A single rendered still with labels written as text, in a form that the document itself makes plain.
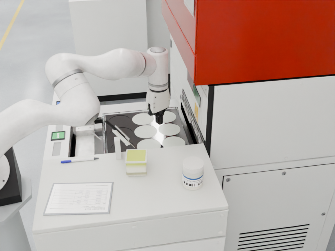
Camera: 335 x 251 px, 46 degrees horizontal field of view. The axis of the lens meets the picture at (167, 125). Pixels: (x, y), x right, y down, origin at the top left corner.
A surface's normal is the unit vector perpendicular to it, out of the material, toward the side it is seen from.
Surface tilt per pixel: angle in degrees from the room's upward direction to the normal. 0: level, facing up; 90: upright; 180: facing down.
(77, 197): 0
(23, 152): 0
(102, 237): 90
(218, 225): 90
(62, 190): 0
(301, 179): 90
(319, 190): 90
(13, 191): 45
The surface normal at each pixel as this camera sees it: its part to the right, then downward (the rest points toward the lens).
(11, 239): 0.65, 0.42
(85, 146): 0.00, -0.83
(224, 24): 0.16, 0.55
